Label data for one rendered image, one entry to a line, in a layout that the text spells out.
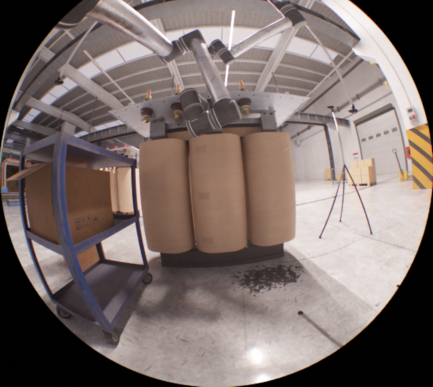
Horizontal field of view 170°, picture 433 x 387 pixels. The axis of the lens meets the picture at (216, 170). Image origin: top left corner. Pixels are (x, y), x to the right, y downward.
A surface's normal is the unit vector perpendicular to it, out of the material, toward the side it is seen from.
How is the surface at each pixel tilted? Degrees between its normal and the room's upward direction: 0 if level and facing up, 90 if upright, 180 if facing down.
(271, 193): 90
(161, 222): 90
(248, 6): 180
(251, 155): 90
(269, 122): 90
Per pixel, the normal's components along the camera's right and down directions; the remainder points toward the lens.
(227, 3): 0.07, 0.99
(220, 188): 0.01, -0.08
